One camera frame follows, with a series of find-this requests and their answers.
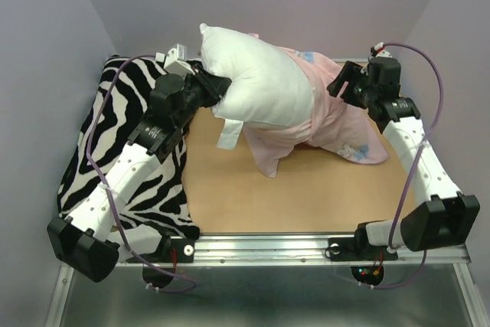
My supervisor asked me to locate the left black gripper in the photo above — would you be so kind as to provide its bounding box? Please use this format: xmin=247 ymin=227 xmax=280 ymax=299
xmin=175 ymin=64 xmax=232 ymax=129

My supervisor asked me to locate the purple pink princess pillowcase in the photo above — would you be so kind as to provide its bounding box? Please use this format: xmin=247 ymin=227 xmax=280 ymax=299
xmin=243 ymin=47 xmax=389 ymax=178

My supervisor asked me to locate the white pillow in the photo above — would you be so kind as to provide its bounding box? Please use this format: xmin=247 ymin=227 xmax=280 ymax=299
xmin=199 ymin=23 xmax=314 ymax=146

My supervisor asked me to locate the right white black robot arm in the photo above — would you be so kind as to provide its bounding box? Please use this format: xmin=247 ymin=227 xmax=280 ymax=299
xmin=327 ymin=56 xmax=480 ymax=258

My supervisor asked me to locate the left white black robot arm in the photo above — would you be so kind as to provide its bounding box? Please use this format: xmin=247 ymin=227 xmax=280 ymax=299
xmin=47 ymin=67 xmax=231 ymax=283

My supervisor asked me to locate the zebra striped pillow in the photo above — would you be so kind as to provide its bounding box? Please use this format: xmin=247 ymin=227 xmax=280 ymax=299
xmin=57 ymin=55 xmax=211 ymax=242

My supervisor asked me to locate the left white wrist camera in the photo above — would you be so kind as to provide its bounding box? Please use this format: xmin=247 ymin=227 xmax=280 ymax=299
xmin=155 ymin=44 xmax=194 ymax=77

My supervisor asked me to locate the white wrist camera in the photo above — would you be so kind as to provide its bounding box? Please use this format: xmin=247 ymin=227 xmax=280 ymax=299
xmin=368 ymin=42 xmax=393 ymax=60
xmin=155 ymin=44 xmax=194 ymax=77

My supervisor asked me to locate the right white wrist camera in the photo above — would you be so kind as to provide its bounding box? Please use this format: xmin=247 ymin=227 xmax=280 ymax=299
xmin=368 ymin=42 xmax=393 ymax=60

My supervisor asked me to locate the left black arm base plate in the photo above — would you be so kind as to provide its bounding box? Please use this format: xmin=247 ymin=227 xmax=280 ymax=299
xmin=143 ymin=237 xmax=195 ymax=263

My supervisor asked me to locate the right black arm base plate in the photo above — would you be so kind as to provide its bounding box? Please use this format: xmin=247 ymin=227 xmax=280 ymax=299
xmin=325 ymin=237 xmax=398 ymax=262

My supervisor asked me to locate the aluminium mounting rail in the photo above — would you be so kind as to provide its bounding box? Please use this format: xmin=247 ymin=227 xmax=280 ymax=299
xmin=63 ymin=231 xmax=472 ymax=267

